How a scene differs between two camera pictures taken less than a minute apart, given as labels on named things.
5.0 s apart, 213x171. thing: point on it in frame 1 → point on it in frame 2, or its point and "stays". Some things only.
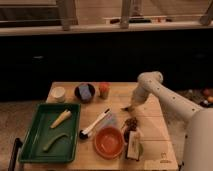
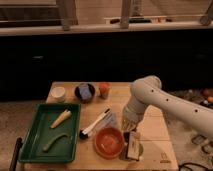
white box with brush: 133,148 stays
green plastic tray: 53,134 stays
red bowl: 109,142 stays
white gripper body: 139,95 → 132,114
